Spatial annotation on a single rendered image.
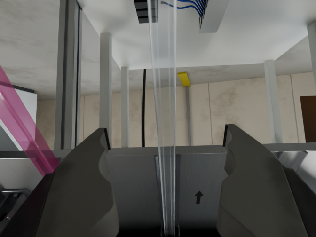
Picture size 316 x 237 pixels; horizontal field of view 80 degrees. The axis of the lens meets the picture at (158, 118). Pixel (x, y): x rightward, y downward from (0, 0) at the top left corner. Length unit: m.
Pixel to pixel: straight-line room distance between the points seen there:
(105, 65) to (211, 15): 0.33
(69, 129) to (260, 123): 3.04
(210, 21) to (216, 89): 2.78
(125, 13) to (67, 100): 0.28
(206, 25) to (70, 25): 0.34
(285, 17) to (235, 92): 2.65
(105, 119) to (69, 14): 0.28
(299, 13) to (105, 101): 0.61
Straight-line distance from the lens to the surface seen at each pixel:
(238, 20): 0.67
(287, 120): 3.40
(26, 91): 3.84
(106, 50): 0.65
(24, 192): 0.27
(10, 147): 0.29
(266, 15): 0.68
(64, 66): 0.51
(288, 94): 3.47
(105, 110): 0.59
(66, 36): 0.55
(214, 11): 0.53
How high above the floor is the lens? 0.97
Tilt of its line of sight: 7 degrees down
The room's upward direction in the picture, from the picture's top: 178 degrees clockwise
